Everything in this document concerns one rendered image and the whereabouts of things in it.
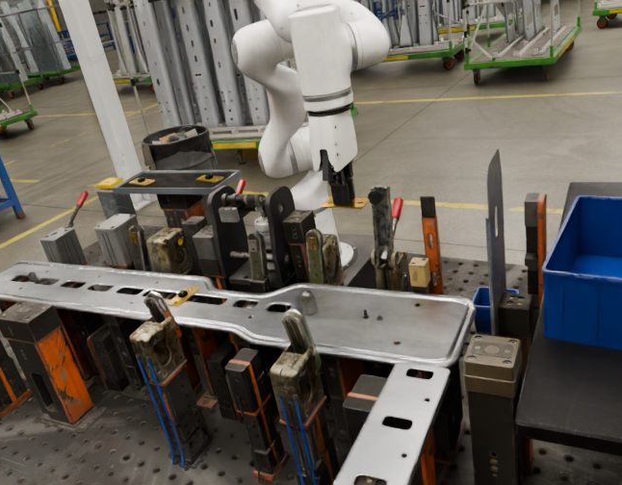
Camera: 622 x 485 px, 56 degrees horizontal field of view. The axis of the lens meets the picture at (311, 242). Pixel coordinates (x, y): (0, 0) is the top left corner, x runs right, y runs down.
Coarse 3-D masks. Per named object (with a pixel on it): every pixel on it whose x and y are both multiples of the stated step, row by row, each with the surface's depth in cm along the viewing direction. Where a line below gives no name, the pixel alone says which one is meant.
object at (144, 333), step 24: (144, 336) 119; (168, 336) 123; (144, 360) 122; (168, 360) 124; (168, 384) 125; (168, 408) 127; (192, 408) 132; (168, 432) 131; (192, 432) 132; (192, 456) 132
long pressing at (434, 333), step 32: (0, 288) 164; (32, 288) 160; (64, 288) 156; (160, 288) 146; (288, 288) 134; (320, 288) 132; (352, 288) 129; (192, 320) 130; (224, 320) 127; (256, 320) 125; (320, 320) 121; (352, 320) 119; (384, 320) 117; (416, 320) 115; (448, 320) 113; (320, 352) 112; (352, 352) 110; (384, 352) 107; (416, 352) 106; (448, 352) 104
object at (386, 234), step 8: (376, 192) 120; (384, 192) 121; (376, 200) 120; (384, 200) 122; (376, 208) 124; (384, 208) 122; (376, 216) 125; (384, 216) 124; (376, 224) 125; (384, 224) 125; (392, 224) 125; (376, 232) 125; (384, 232) 125; (392, 232) 125; (376, 240) 126; (384, 240) 126; (392, 240) 125; (376, 248) 126; (392, 248) 126; (376, 256) 127; (376, 264) 127
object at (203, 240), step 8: (208, 224) 158; (200, 232) 154; (208, 232) 153; (200, 240) 151; (208, 240) 150; (200, 248) 153; (208, 248) 152; (200, 256) 154; (208, 256) 153; (216, 256) 152; (200, 264) 156; (208, 264) 154; (216, 264) 153; (208, 272) 156; (216, 272) 154; (216, 280) 157; (224, 280) 156; (224, 288) 157; (216, 304) 162; (224, 336) 166
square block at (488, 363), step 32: (480, 352) 93; (512, 352) 92; (480, 384) 93; (512, 384) 90; (480, 416) 96; (512, 416) 94; (480, 448) 100; (512, 448) 97; (480, 480) 103; (512, 480) 100
